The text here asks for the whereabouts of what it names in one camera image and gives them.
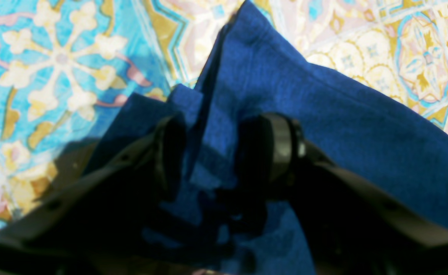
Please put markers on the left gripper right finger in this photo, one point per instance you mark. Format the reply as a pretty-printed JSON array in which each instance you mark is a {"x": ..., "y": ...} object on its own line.
[{"x": 352, "y": 227}]

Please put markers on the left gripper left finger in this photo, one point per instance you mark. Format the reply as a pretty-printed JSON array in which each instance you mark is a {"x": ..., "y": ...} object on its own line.
[{"x": 90, "y": 226}]

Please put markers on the blue long-sleeve T-shirt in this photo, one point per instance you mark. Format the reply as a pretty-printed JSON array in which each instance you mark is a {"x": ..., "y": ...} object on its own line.
[{"x": 215, "y": 222}]

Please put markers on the patterned tile tablecloth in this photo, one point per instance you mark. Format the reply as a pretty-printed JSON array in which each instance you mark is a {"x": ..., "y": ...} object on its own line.
[{"x": 67, "y": 66}]

